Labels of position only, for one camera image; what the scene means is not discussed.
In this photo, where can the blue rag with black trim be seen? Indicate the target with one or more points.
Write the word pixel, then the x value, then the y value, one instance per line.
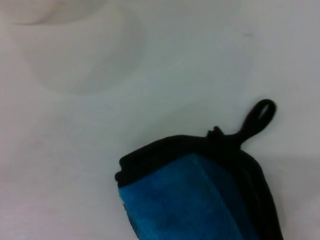
pixel 175 200

